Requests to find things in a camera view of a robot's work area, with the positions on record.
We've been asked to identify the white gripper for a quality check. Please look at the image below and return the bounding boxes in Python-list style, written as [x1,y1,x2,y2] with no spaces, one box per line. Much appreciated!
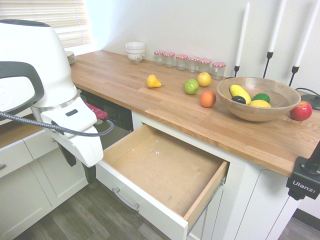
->
[39,96,105,183]

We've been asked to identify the white wooden drawer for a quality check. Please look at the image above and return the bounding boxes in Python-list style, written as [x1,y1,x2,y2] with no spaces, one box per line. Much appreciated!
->
[95,123,230,240]

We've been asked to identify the white side cabinet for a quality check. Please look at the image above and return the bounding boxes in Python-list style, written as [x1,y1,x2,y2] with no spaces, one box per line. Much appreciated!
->
[0,112,101,240]

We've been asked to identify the black dishwasher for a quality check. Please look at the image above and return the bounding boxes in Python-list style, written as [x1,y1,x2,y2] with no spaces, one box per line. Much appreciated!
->
[79,89,135,151]

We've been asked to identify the stack of white plates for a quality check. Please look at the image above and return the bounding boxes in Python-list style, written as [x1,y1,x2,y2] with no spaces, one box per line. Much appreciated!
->
[64,50,77,66]

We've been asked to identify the yellow pear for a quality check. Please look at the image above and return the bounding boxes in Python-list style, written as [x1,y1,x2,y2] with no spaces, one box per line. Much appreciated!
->
[146,74,163,89]

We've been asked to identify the white bowl with pattern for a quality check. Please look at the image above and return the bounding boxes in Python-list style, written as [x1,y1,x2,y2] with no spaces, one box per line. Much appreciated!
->
[126,53,146,63]

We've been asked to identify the plain white bowl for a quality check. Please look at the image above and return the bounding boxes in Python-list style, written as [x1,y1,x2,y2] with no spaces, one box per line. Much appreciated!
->
[125,41,146,52]
[125,48,146,56]

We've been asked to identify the glass jar checkered lid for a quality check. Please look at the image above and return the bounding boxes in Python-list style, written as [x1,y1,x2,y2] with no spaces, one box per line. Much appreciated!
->
[198,58,213,75]
[211,61,227,81]
[186,56,200,74]
[175,54,189,72]
[153,50,166,67]
[163,52,176,69]

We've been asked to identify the green apple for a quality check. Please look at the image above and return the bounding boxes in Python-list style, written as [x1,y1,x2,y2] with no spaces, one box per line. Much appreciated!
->
[183,78,200,96]

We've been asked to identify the orange peach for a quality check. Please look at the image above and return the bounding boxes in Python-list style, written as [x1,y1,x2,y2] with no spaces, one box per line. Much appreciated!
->
[199,90,217,109]

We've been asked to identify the white window blinds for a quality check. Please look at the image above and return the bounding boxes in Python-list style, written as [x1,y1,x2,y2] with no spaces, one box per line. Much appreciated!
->
[0,0,94,50]

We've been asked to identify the yellow apple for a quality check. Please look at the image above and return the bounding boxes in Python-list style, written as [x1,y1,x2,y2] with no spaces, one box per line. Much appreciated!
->
[197,72,213,88]

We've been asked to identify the black avocado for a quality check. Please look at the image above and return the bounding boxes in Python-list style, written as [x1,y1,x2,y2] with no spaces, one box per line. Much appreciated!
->
[231,95,248,105]

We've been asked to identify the white kitchen base cabinet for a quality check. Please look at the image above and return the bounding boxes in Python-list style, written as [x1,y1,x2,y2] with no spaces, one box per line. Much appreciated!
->
[131,110,301,240]

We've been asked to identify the yellow banana in bowl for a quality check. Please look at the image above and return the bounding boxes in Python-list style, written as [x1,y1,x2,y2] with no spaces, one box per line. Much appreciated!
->
[229,84,252,106]

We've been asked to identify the large wooden bowl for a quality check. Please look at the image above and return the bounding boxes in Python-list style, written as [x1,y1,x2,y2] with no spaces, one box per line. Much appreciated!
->
[216,76,302,123]

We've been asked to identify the yellow lemon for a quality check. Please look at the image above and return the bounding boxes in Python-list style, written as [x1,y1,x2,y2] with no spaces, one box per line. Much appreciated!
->
[248,99,272,109]

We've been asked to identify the green lime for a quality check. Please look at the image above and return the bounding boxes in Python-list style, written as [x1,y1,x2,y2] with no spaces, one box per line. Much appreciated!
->
[251,92,271,104]

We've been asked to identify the white taper candle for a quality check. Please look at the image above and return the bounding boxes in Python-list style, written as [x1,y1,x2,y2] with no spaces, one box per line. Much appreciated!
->
[294,0,320,68]
[268,0,288,54]
[235,1,251,67]

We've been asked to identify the red apple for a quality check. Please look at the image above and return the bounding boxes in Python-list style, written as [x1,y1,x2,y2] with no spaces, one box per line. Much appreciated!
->
[289,100,314,122]

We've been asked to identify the black round base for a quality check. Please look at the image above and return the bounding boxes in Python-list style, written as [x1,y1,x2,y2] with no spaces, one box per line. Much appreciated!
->
[299,93,320,112]

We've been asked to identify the red wrist camera mount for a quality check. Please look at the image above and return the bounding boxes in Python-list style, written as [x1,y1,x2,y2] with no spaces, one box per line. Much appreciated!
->
[84,100,109,121]

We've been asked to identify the silver drawer handle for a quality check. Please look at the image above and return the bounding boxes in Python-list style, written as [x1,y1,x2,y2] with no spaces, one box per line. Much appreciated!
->
[111,187,141,213]

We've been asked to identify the black Ulanzi camera clamp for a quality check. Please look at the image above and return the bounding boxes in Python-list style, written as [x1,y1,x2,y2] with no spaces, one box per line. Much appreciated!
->
[285,139,320,201]

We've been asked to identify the thin black cord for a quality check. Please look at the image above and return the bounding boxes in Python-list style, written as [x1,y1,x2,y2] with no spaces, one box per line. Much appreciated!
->
[295,87,320,97]

